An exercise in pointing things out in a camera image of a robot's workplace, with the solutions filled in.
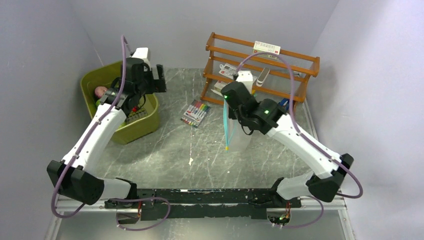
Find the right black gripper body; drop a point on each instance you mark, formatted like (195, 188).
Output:
(233, 114)

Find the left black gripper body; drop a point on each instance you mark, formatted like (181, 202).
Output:
(146, 87)

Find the clear zip bag blue zipper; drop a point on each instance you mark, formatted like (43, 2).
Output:
(235, 138)

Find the purple onion toy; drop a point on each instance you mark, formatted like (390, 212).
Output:
(100, 91)

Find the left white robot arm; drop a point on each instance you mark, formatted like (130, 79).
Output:
(72, 176)

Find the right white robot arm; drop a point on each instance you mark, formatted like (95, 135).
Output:
(328, 168)

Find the blue stapler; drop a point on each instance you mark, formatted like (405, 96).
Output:
(285, 104)

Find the olive green plastic basket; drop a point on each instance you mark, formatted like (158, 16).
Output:
(104, 76)

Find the orange wooden shelf rack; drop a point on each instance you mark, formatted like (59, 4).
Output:
(229, 52)

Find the pack of coloured markers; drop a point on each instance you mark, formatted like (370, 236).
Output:
(195, 113)

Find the small white box lower shelf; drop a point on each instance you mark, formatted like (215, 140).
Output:
(218, 86)

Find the flat white packaged item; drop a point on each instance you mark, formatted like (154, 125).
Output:
(227, 70)

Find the white green box on shelf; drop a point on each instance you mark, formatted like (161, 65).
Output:
(262, 47)

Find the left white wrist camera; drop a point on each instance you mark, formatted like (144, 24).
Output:
(142, 53)

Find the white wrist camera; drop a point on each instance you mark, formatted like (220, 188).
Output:
(245, 77)
(142, 53)

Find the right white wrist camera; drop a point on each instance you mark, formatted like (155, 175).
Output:
(245, 77)

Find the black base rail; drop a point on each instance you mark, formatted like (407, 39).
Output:
(201, 203)

